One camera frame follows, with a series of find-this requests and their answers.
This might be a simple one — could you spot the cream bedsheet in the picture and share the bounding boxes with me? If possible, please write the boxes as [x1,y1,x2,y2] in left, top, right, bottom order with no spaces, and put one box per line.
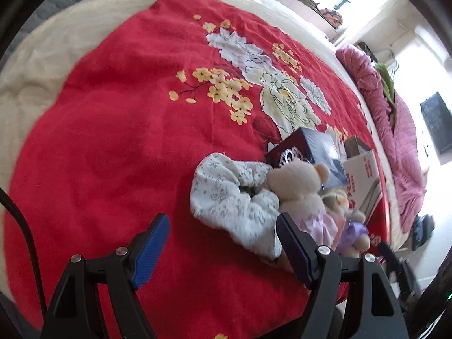
[0,0,399,290]

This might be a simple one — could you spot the small bear in purple dress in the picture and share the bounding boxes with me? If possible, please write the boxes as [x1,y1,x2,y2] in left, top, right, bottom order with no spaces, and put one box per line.
[323,189,371,258]

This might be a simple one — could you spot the white floral cloth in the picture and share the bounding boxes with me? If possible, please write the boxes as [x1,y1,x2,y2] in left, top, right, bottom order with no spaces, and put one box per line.
[190,153,283,260]

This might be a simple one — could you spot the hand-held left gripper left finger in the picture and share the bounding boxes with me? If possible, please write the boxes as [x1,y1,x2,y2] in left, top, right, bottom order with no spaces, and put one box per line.
[40,214,171,339]

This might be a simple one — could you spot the black wall panel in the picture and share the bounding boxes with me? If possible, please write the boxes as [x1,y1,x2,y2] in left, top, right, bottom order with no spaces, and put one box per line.
[420,92,452,156]

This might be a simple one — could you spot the dark glossy box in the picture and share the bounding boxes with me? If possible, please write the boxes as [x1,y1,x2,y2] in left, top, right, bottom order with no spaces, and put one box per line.
[265,128,348,189]

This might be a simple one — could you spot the white cardboard box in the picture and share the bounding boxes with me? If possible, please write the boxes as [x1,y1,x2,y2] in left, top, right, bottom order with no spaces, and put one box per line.
[342,136,384,227]

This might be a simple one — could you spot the cream teddy bear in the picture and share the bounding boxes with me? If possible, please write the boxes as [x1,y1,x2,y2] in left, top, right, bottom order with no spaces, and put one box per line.
[266,160,341,251]

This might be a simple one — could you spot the orange patterned cloth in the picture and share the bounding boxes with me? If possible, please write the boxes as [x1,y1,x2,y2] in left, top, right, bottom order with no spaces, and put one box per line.
[318,7,344,29]

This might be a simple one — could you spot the green cloth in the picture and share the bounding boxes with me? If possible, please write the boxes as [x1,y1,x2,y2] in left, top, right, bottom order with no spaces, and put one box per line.
[374,62,398,103]

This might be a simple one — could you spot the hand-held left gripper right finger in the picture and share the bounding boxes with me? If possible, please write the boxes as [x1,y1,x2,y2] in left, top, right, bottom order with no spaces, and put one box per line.
[276,213,410,339]

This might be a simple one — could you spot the black cable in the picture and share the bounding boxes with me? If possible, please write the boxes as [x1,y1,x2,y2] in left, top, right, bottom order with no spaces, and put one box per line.
[0,187,48,322]

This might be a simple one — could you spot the dark blue cloth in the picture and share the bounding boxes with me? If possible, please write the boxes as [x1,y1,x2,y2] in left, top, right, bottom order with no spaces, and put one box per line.
[411,215,436,251]

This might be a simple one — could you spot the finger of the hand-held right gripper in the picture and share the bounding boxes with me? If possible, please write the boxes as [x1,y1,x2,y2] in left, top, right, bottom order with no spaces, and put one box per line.
[378,242,401,276]

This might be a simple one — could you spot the red floral blanket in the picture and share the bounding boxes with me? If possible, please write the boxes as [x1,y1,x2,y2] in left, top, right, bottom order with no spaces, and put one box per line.
[3,0,392,339]

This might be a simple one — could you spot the pink quilt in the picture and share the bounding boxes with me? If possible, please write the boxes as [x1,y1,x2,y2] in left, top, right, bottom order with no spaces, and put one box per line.
[335,44,429,234]

